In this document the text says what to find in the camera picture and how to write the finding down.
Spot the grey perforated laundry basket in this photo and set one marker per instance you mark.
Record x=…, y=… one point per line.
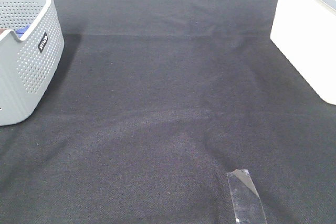
x=28, y=64

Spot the clear tape strip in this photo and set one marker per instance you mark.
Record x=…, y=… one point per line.
x=247, y=204

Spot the brown towel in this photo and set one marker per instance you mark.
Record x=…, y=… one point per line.
x=3, y=31

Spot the white storage box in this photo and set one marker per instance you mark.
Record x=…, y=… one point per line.
x=304, y=31

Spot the blue cloth in basket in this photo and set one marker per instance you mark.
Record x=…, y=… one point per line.
x=21, y=31

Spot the black table cloth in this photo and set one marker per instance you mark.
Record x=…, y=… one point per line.
x=152, y=104

